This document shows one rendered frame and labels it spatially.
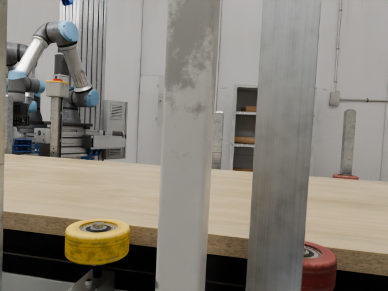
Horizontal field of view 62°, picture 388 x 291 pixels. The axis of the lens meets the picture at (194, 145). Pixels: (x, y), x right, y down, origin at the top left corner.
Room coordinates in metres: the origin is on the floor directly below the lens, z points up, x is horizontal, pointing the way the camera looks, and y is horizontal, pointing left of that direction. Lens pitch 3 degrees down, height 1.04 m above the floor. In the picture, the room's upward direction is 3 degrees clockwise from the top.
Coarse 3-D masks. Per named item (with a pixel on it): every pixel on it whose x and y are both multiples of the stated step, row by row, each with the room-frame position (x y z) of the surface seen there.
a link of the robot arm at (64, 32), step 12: (48, 24) 1.86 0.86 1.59; (60, 24) 1.82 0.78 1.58; (72, 24) 1.87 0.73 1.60; (48, 36) 1.86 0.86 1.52; (60, 36) 1.84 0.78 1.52; (72, 36) 1.86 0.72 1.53; (60, 48) 1.89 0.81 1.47; (72, 48) 1.90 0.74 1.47; (72, 60) 1.93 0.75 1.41; (72, 72) 1.97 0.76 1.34; (84, 72) 2.01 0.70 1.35; (84, 84) 2.02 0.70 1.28; (84, 96) 2.03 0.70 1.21; (96, 96) 2.09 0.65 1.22
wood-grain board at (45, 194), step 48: (48, 192) 0.62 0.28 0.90; (96, 192) 0.65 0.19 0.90; (144, 192) 0.67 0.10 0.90; (240, 192) 0.72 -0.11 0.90; (336, 192) 0.78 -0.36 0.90; (384, 192) 0.82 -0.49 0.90; (144, 240) 0.44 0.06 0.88; (240, 240) 0.41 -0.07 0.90; (336, 240) 0.42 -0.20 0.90; (384, 240) 0.43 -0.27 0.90
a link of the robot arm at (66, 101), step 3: (69, 87) 2.09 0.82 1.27; (72, 87) 2.10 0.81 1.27; (69, 90) 2.09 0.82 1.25; (72, 90) 2.09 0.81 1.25; (69, 93) 2.08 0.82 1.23; (72, 93) 2.07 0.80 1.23; (69, 96) 2.07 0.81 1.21; (72, 96) 2.06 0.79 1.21; (63, 99) 2.09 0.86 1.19; (66, 99) 2.08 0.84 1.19; (69, 99) 2.07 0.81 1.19; (72, 99) 2.07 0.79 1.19; (63, 102) 2.09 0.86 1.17; (66, 102) 2.09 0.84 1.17; (69, 102) 2.08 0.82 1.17; (72, 102) 2.08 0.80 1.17; (63, 105) 2.09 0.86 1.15; (66, 105) 2.09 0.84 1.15; (69, 105) 2.09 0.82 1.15; (72, 105) 2.10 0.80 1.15
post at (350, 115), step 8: (344, 112) 1.25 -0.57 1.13; (352, 112) 1.21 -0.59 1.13; (344, 120) 1.24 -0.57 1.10; (352, 120) 1.21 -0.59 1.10; (344, 128) 1.23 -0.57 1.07; (352, 128) 1.21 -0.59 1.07; (344, 136) 1.22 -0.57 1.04; (352, 136) 1.21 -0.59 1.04; (344, 144) 1.21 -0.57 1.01; (352, 144) 1.21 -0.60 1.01; (344, 152) 1.21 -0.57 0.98; (352, 152) 1.21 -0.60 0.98; (344, 160) 1.21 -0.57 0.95; (352, 160) 1.21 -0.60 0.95; (344, 168) 1.21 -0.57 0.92
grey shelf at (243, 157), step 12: (240, 96) 4.00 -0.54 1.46; (252, 96) 3.98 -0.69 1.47; (240, 108) 4.00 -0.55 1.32; (240, 120) 4.00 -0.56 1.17; (252, 120) 3.98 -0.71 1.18; (240, 132) 3.99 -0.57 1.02; (252, 132) 3.98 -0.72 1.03; (312, 132) 3.55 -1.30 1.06; (240, 144) 3.57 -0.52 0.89; (252, 144) 3.56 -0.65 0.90; (312, 144) 3.48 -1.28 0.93; (240, 156) 3.99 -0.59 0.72; (252, 156) 3.98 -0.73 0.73; (312, 156) 3.48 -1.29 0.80; (252, 168) 3.97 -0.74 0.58
